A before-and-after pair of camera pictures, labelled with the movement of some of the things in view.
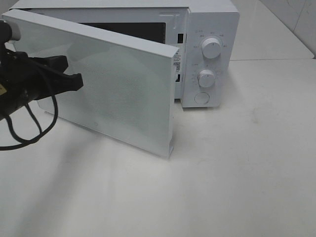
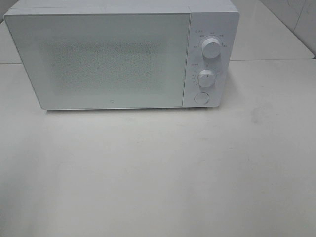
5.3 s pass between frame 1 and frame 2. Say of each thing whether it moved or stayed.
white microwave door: moved
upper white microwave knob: stayed
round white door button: stayed
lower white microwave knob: stayed
